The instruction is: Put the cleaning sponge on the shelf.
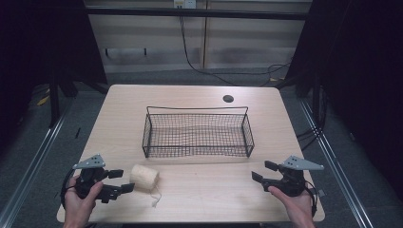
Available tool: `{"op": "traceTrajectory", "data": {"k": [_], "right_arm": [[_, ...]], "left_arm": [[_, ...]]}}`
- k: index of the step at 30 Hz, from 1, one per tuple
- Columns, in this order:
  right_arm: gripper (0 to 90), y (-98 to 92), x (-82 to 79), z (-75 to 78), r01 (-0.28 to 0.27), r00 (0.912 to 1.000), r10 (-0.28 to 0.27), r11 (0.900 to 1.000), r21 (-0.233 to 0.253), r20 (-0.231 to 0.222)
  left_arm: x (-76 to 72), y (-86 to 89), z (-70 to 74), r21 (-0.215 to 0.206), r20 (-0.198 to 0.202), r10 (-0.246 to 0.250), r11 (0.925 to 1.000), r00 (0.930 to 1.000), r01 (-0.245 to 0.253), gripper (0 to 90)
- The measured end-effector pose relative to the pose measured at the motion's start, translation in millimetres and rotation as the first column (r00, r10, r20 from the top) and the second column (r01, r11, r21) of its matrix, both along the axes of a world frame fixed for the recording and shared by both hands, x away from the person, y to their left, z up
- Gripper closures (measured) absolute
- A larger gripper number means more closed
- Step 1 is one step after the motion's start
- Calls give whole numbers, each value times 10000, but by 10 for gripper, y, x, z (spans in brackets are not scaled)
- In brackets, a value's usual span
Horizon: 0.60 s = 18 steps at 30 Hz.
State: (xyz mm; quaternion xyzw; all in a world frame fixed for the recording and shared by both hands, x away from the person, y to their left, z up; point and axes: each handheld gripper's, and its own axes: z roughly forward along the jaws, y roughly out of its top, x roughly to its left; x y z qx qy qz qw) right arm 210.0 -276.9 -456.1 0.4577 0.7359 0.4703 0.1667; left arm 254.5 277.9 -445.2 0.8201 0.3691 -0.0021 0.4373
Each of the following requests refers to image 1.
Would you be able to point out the person's right hand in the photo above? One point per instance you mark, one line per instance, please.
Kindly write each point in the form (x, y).
(293, 205)

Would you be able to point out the person's left hand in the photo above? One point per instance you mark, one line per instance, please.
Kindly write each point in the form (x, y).
(79, 207)

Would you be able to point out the dark curtain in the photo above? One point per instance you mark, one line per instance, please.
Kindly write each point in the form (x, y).
(358, 79)
(41, 47)

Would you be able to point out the metal floor rail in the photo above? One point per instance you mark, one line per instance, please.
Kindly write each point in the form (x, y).
(34, 158)
(335, 161)

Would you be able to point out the cream twine roll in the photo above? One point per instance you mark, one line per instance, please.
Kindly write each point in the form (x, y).
(144, 177)

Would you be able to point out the yellow floor tape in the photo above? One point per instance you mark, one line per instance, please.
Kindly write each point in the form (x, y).
(43, 100)

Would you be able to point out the black stand post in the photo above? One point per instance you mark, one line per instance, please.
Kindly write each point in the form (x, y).
(54, 101)

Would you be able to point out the white wall outlet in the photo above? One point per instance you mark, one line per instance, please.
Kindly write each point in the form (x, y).
(185, 3)

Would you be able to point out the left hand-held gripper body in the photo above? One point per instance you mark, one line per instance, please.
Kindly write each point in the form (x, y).
(90, 163)

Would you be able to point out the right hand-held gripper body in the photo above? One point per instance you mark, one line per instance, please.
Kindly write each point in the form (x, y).
(293, 177)

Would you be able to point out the black horizontal frame bar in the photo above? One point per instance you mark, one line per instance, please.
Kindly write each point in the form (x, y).
(196, 13)

